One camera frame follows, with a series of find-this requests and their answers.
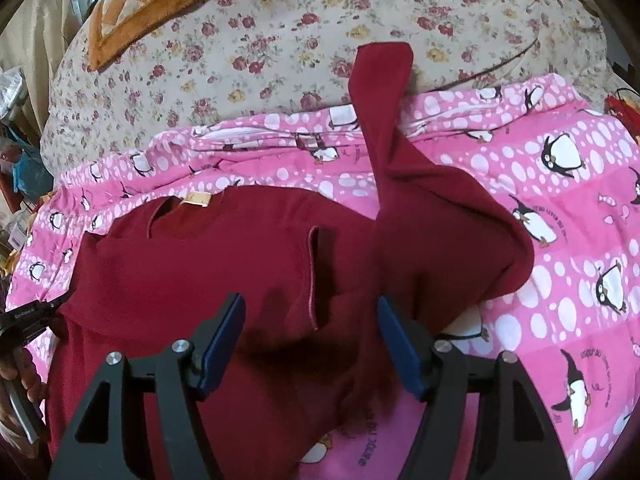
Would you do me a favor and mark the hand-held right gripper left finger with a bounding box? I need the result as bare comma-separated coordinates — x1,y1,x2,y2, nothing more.
47,292,247,480

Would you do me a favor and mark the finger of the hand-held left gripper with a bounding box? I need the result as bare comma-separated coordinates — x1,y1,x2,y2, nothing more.
36,287,77,330

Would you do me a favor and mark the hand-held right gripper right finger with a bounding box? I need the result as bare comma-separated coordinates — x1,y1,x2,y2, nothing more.
376,295,573,480

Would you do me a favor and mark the dark red shirt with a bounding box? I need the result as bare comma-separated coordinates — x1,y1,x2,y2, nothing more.
45,42,537,480

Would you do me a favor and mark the person's left hand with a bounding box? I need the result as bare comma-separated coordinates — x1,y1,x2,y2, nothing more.
0,346,47,413

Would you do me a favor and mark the pile of household clutter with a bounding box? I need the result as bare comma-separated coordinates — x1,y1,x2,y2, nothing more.
0,67,56,281

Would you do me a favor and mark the blue plastic bag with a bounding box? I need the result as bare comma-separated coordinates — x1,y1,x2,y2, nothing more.
12,152,54,194

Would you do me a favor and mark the pink penguin print blanket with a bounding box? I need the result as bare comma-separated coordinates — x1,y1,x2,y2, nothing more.
5,74,640,480

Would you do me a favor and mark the beige curtain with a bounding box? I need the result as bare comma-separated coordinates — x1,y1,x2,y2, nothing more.
0,0,96,81

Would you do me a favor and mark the orange checkered cushion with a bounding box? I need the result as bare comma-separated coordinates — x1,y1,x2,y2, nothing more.
87,0,248,72

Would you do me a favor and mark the floral bed sheet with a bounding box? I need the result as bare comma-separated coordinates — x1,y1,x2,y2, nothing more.
40,0,608,173

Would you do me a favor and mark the red and yellow printed cloth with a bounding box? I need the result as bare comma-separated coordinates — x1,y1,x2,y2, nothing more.
604,87,640,137

